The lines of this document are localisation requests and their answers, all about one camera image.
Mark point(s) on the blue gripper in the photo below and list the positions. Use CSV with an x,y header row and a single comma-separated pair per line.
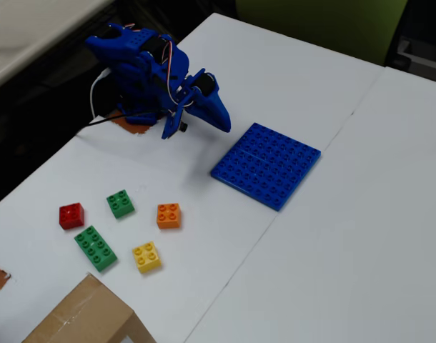
x,y
215,104

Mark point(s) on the green 2x2 building block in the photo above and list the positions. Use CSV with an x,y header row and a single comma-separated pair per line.
x,y
120,204

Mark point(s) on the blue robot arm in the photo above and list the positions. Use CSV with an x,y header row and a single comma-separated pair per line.
x,y
132,71

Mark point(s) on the orange 2x2 building block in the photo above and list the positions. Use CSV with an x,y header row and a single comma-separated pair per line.
x,y
168,216

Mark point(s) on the yellow 2x2 building block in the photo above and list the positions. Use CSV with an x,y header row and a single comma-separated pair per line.
x,y
146,257

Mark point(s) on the red 2x2 building block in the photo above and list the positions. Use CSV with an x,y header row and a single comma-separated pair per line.
x,y
71,216

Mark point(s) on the green 2x4 building block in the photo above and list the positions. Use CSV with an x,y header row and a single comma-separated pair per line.
x,y
95,248

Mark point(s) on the white foam board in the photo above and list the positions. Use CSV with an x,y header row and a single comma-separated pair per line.
x,y
168,171
364,232

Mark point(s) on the blue 8x8 building plate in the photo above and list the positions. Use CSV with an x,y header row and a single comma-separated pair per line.
x,y
264,168

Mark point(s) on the green chair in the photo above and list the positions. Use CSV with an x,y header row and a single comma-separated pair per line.
x,y
329,25

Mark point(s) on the white background desk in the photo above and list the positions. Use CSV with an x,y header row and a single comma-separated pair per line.
x,y
25,43

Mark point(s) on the grey metal furniture leg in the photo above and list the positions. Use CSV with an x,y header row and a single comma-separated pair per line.
x,y
414,53

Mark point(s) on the brown cardboard box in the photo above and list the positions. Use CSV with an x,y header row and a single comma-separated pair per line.
x,y
85,314

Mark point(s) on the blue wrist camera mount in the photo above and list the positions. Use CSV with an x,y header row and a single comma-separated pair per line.
x,y
171,125

